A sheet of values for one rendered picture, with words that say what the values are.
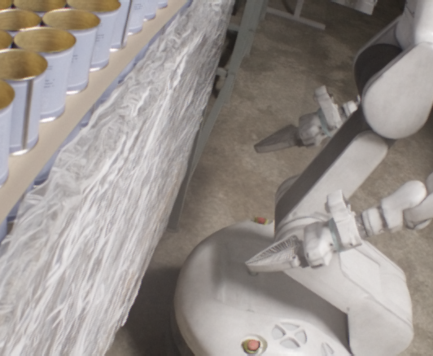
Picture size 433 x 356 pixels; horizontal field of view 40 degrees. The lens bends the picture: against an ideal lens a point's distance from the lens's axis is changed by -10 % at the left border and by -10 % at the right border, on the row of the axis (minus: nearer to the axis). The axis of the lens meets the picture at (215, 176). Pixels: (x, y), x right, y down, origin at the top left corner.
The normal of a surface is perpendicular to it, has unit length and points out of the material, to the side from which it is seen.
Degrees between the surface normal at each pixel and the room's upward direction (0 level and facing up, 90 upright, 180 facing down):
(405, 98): 90
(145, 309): 0
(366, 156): 90
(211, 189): 0
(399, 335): 90
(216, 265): 1
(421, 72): 89
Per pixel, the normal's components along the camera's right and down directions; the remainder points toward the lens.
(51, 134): 0.26, -0.81
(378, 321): -0.08, 0.56
